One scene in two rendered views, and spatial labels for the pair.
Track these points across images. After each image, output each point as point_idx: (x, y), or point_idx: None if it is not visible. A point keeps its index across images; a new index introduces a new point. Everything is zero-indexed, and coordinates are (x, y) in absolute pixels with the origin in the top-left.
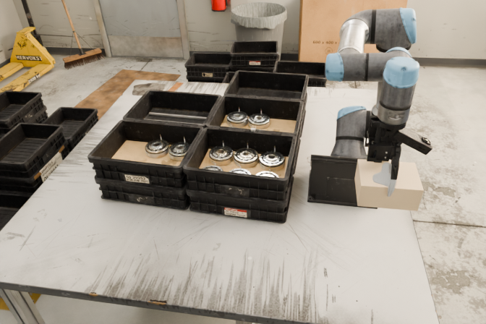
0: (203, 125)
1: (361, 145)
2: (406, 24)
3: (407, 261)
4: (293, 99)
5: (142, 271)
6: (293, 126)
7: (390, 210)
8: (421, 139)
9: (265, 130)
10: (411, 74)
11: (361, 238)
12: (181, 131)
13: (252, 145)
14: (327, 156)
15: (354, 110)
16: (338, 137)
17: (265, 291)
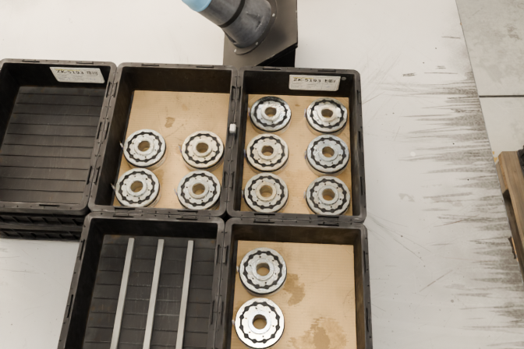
0: (221, 220)
1: None
2: None
3: (369, 3)
4: (111, 76)
5: (479, 287)
6: (155, 97)
7: None
8: None
9: (229, 111)
10: None
11: (347, 40)
12: (229, 269)
13: (240, 143)
14: (297, 22)
15: None
16: (235, 15)
17: (454, 131)
